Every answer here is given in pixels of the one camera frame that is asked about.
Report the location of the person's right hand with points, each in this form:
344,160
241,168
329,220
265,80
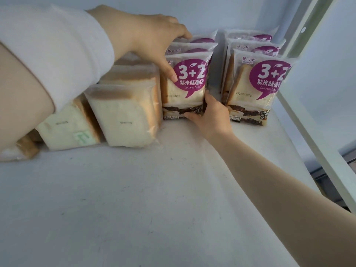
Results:
215,122

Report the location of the person's left hand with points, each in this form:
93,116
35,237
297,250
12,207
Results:
150,36

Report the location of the row of clear bread packs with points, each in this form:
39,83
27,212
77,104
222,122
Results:
130,72

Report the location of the clear bread packet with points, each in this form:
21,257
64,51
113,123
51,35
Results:
66,130
122,122

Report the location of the row of purple label packs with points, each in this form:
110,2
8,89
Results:
244,34

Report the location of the white metal shelf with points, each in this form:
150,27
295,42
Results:
139,205

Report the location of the stack of purple swirl packs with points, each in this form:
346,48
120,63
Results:
25,147

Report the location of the person's right forearm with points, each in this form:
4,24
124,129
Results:
292,214

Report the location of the person's left forearm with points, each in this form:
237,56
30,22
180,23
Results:
19,102

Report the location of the white arm sleeve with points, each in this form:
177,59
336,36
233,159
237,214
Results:
61,47

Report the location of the white perforated metal rack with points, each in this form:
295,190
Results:
333,177

